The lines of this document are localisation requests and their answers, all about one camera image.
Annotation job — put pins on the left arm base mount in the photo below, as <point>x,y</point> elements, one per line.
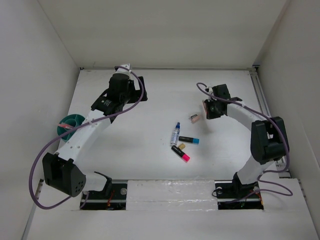
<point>103,193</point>

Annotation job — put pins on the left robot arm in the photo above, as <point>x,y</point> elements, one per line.
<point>59,168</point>

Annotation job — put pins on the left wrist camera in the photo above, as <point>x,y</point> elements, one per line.
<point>123,69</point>

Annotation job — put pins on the black highlighter blue cap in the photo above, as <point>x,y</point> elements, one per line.
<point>190,140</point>

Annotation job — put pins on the teal round organizer container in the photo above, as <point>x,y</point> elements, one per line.
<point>69,122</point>

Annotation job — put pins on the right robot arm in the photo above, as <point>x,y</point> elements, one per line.
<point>268,137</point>

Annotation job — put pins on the black highlighter pink cap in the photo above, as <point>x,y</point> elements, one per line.
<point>180,153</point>

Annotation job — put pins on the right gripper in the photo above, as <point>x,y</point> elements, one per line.
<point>210,115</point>

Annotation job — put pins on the clear bottle blue cap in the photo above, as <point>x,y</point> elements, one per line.
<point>175,135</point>

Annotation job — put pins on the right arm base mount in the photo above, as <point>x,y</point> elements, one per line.
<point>233,195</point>

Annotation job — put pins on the pink slim highlighter pen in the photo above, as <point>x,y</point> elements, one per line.
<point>65,127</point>

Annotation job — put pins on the aluminium rail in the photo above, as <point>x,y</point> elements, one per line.
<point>253,71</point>

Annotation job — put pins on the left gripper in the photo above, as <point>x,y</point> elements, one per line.
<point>137,94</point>

